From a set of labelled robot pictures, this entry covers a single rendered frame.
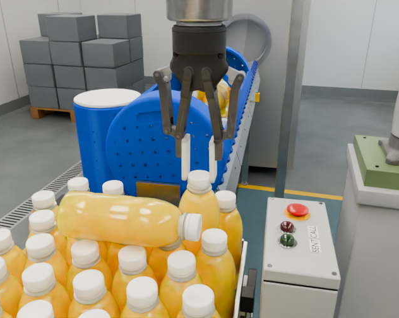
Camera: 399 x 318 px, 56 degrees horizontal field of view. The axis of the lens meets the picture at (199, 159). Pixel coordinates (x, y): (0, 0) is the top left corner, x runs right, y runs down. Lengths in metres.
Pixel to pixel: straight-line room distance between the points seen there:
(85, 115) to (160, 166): 0.73
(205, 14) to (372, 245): 0.78
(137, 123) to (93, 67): 3.63
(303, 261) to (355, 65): 5.45
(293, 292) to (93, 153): 1.19
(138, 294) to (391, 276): 0.81
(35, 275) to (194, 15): 0.39
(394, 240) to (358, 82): 4.99
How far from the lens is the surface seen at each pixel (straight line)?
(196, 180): 0.59
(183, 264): 0.53
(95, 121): 1.55
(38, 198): 0.74
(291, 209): 0.65
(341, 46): 5.88
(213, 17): 0.51
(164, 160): 0.87
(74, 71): 4.61
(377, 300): 1.21
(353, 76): 5.96
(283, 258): 0.56
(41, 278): 0.55
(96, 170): 1.63
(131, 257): 0.55
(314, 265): 0.56
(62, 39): 4.61
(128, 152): 0.89
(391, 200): 1.02
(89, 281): 0.53
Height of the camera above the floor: 1.44
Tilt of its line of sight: 24 degrees down
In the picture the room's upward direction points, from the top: straight up
